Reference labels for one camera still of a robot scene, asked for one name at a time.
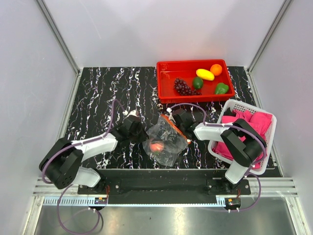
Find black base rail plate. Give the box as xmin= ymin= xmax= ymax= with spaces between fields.
xmin=78 ymin=169 xmax=251 ymax=196

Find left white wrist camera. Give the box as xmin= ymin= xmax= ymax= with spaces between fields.
xmin=127 ymin=110 xmax=139 ymax=117

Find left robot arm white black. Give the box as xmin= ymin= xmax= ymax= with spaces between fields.
xmin=39 ymin=115 xmax=148 ymax=194

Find green fake pepper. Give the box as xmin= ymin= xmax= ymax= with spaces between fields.
xmin=214 ymin=83 xmax=229 ymax=94

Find dark purple fake grapes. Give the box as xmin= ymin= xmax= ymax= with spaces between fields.
xmin=174 ymin=77 xmax=201 ymax=96

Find pink fake peach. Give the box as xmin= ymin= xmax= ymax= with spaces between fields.
xmin=149 ymin=141 xmax=164 ymax=152

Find yellow fake banana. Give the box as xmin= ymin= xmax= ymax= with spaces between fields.
xmin=196 ymin=69 xmax=215 ymax=81

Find green fake lime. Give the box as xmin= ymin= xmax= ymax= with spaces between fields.
xmin=192 ymin=76 xmax=203 ymax=90

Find red plastic tray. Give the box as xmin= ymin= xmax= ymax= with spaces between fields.
xmin=156 ymin=59 xmax=235 ymax=104

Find pink cloth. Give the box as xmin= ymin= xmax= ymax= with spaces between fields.
xmin=213 ymin=108 xmax=272 ymax=161

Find white perforated plastic basket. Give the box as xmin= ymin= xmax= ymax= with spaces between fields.
xmin=218 ymin=99 xmax=277 ymax=175

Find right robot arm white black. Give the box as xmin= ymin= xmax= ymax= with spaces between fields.
xmin=170 ymin=109 xmax=267 ymax=194

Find clear zip bag orange seal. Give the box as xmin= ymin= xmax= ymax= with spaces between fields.
xmin=142 ymin=115 xmax=190 ymax=167

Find orange fake fruit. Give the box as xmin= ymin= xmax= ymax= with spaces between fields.
xmin=210 ymin=64 xmax=223 ymax=76

